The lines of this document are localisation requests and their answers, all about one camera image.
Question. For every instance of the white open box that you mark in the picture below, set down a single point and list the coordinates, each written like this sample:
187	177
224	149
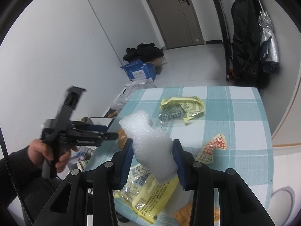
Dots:
97	124

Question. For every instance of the blue cardboard box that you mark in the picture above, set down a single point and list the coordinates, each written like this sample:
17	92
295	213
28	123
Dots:
139	70

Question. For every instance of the person's left forearm black sleeve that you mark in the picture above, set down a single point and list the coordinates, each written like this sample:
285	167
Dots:
24	179

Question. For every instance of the teal plaid tablecloth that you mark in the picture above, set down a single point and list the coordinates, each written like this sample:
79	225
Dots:
236	112

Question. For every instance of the grey plastic mailer bags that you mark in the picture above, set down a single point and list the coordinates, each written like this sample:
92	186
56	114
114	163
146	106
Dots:
130	88

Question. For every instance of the orange packet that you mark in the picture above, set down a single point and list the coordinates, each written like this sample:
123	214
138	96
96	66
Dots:
182	216

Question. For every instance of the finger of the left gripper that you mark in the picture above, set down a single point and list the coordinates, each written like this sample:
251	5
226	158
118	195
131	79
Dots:
109	136

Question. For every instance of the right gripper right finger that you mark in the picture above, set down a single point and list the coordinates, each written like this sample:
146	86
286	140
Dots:
238	205

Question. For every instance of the yellow snack wrapper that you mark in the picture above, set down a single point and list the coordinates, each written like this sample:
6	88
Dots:
142	197
180	110

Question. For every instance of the black hanging coat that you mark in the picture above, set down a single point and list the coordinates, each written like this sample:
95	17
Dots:
247	66

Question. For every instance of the brown round object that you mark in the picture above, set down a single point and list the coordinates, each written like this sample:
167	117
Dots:
122	138

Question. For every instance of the white trash bin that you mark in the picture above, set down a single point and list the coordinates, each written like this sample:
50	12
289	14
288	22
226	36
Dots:
281	205

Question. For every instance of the red white triangular wrapper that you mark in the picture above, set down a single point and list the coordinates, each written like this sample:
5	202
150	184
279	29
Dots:
206	155

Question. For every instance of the white foam piece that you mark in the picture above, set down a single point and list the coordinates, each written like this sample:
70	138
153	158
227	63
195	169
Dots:
152	147

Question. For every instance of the black clothes pile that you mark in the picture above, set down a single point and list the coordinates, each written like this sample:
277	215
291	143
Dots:
146	52

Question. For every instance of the person's left hand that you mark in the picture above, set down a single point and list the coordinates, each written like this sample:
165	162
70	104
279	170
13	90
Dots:
38	151

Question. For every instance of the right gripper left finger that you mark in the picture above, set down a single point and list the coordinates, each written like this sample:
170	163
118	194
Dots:
84	192

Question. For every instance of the silver folded umbrella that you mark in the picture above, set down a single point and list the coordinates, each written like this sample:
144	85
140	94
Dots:
269	53

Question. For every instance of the grey-brown door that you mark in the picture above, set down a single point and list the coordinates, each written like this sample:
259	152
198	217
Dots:
177	22

